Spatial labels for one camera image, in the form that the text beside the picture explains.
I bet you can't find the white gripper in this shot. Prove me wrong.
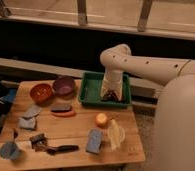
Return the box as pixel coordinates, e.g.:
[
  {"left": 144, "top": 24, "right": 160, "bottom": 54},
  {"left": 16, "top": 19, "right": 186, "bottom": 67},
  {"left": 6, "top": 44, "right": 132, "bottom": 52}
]
[{"left": 100, "top": 69, "right": 123, "bottom": 100}]

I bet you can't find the blue sponge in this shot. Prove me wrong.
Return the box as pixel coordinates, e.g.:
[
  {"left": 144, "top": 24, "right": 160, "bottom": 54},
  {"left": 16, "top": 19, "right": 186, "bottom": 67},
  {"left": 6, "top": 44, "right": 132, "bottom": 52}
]
[{"left": 86, "top": 129, "right": 103, "bottom": 154}]

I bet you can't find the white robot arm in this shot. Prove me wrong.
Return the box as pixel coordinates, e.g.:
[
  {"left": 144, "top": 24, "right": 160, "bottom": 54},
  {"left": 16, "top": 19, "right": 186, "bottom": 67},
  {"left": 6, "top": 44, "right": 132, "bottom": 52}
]
[{"left": 100, "top": 44, "right": 195, "bottom": 171}]

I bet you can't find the green plastic tray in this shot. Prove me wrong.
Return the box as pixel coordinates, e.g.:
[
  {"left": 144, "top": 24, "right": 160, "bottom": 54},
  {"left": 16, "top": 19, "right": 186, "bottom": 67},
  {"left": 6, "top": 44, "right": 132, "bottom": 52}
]
[{"left": 78, "top": 72, "right": 131, "bottom": 108}]

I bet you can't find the dark grape bunch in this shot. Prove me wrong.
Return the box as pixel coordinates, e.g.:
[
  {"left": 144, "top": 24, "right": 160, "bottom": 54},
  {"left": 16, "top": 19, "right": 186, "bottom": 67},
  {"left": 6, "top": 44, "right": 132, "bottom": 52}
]
[{"left": 102, "top": 92, "right": 118, "bottom": 101}]

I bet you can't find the yellow apple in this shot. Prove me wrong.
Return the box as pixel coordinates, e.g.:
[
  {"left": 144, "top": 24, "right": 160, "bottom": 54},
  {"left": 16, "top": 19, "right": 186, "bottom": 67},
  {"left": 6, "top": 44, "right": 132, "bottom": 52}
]
[{"left": 95, "top": 113, "right": 108, "bottom": 127}]

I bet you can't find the purple plastic bowl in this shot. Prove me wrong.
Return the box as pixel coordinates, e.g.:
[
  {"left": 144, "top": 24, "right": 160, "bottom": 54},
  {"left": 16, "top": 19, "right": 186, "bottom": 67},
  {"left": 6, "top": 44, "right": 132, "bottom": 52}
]
[{"left": 52, "top": 76, "right": 75, "bottom": 96}]

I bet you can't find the clear glass mug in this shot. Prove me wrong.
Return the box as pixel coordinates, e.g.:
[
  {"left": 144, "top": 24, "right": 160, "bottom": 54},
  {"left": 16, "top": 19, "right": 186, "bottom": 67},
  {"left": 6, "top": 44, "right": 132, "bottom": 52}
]
[{"left": 107, "top": 126, "right": 125, "bottom": 143}]

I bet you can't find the yellow banana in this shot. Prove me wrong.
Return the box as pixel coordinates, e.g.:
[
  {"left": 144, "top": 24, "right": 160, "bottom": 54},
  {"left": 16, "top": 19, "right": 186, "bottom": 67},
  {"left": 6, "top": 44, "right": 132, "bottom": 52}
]
[{"left": 111, "top": 119, "right": 120, "bottom": 150}]

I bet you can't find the orange plastic bowl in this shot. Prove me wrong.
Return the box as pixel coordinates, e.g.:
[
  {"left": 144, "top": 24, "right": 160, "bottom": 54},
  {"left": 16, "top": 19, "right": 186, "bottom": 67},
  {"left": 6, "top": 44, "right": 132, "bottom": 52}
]
[{"left": 30, "top": 83, "right": 53, "bottom": 104}]

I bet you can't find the grey cloth piece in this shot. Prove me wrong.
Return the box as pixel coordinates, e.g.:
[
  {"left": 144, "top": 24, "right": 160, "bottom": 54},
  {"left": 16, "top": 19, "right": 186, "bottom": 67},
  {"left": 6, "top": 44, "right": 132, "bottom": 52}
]
[{"left": 22, "top": 105, "right": 42, "bottom": 119}]

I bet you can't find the grey folded cloth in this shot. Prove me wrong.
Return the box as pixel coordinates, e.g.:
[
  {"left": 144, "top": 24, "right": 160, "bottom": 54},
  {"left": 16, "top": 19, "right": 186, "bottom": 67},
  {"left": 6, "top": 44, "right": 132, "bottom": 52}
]
[{"left": 19, "top": 117, "right": 36, "bottom": 130}]

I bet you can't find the small brown block toy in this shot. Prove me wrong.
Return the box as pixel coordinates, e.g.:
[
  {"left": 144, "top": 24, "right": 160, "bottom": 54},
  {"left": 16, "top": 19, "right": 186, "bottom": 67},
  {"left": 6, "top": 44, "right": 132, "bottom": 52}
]
[{"left": 30, "top": 133, "right": 47, "bottom": 149}]

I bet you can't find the blue object at table edge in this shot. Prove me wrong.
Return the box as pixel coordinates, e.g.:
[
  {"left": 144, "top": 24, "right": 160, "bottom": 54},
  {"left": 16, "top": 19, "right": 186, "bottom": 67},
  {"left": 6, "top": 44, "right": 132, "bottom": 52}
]
[{"left": 0, "top": 89, "right": 17, "bottom": 103}]

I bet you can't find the blue plastic cup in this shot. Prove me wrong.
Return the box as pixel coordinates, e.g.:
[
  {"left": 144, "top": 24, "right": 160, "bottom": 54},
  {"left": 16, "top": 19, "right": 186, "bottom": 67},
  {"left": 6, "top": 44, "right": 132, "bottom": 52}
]
[{"left": 0, "top": 141, "right": 21, "bottom": 160}]

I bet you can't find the black handled tool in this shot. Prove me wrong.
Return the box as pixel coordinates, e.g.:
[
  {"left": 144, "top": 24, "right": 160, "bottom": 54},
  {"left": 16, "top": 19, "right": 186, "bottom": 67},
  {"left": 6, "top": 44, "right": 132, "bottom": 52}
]
[{"left": 46, "top": 145, "right": 79, "bottom": 155}]

